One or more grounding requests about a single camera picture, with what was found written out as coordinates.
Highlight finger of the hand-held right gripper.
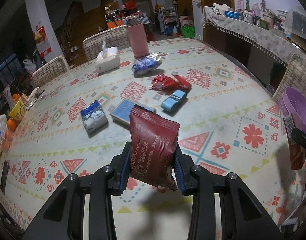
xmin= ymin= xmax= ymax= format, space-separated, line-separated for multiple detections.
xmin=291 ymin=128 xmax=306 ymax=154

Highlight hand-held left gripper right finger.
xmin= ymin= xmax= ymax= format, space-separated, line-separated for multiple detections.
xmin=174 ymin=146 xmax=284 ymax=240

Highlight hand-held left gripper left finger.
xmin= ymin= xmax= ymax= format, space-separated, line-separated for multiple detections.
xmin=22 ymin=141 xmax=132 ymax=240

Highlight brown packet with barcode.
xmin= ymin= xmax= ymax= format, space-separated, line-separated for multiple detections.
xmin=283 ymin=113 xmax=306 ymax=170

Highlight purple plastic basket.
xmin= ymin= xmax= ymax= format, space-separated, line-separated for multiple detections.
xmin=279 ymin=87 xmax=306 ymax=137

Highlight dark red snack packet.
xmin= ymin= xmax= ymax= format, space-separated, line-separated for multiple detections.
xmin=129 ymin=104 xmax=181 ymax=192

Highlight blue white tissue packet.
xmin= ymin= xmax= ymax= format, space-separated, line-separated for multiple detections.
xmin=80 ymin=100 xmax=109 ymax=133

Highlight glossy red packet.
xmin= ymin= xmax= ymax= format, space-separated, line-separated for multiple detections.
xmin=172 ymin=74 xmax=192 ymax=88

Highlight blue white snack bag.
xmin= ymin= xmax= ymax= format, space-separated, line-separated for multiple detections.
xmin=132 ymin=53 xmax=162 ymax=75

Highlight patterned chair beside basket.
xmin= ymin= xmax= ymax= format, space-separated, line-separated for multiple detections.
xmin=273 ymin=54 xmax=306 ymax=103

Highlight light blue sleeve box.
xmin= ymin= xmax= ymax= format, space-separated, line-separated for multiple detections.
xmin=161 ymin=89 xmax=188 ymax=111

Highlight crumpled red wrapper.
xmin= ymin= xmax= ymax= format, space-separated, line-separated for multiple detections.
xmin=150 ymin=74 xmax=176 ymax=91

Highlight dark wooden sideboard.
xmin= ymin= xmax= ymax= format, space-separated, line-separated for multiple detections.
xmin=203 ymin=25 xmax=288 ymax=90

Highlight sideboard with lace cloth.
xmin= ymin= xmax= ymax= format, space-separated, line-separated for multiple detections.
xmin=201 ymin=6 xmax=306 ymax=65

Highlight white tissue pack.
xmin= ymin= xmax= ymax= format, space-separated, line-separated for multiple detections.
xmin=95 ymin=40 xmax=120 ymax=73

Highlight printed booklet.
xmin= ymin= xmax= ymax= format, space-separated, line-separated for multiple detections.
xmin=23 ymin=87 xmax=46 ymax=110

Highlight black phone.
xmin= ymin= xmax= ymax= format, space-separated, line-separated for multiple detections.
xmin=0 ymin=160 xmax=10 ymax=194

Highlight yellow box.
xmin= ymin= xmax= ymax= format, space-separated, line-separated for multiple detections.
xmin=8 ymin=97 xmax=27 ymax=120

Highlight small patterned chair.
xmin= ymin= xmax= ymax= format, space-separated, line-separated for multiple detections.
xmin=31 ymin=55 xmax=70 ymax=87

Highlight pink plastic bottle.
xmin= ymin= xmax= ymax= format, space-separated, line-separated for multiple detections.
xmin=251 ymin=3 xmax=261 ymax=18

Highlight pink thermos bottle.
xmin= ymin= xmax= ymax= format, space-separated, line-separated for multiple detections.
xmin=126 ymin=15 xmax=149 ymax=57

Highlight patterned chair back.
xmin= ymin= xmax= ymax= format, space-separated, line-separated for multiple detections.
xmin=82 ymin=25 xmax=131 ymax=61

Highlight white plastic bag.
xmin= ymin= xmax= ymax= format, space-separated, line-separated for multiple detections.
xmin=23 ymin=59 xmax=37 ymax=73

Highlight green bag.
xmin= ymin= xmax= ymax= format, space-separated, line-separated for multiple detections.
xmin=181 ymin=25 xmax=195 ymax=39

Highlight white shelf rack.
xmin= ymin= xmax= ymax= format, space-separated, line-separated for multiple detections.
xmin=158 ymin=6 xmax=177 ymax=36

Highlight blue crates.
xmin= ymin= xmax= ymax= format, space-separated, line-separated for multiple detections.
xmin=0 ymin=56 xmax=18 ymax=85

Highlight red wall calendar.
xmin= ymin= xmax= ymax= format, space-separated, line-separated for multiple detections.
xmin=33 ymin=26 xmax=52 ymax=57

